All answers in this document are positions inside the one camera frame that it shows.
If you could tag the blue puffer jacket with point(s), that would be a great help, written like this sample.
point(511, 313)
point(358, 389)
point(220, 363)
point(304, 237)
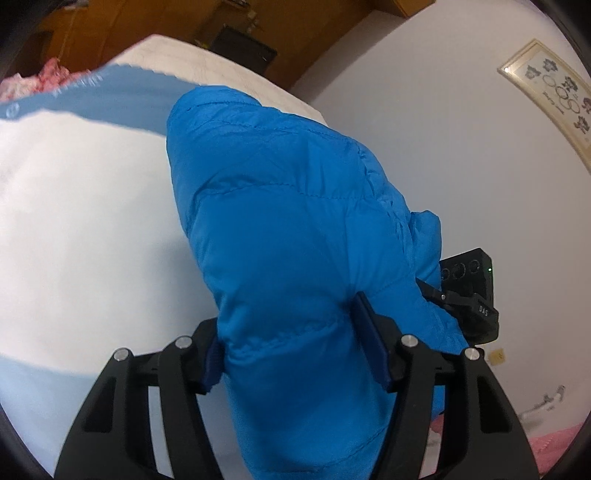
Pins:
point(288, 221)

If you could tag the pink floral quilt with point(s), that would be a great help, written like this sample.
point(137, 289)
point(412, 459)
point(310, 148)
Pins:
point(52, 76)

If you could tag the framed wall picture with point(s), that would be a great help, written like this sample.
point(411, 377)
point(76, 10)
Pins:
point(556, 89)

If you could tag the black bag on door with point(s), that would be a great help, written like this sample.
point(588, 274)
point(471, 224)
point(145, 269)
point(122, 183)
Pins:
point(242, 49)

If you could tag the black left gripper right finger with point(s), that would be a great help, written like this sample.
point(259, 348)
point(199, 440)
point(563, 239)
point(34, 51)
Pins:
point(482, 436)

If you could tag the pink knitted sleeve forearm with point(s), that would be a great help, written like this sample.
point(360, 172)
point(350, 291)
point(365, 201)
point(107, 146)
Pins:
point(547, 448)

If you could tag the wooden wall cabinet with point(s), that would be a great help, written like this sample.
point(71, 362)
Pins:
point(84, 35)

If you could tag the white and blue bedsheet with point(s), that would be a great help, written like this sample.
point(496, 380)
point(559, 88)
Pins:
point(93, 257)

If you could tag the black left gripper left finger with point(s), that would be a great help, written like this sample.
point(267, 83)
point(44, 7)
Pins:
point(110, 437)

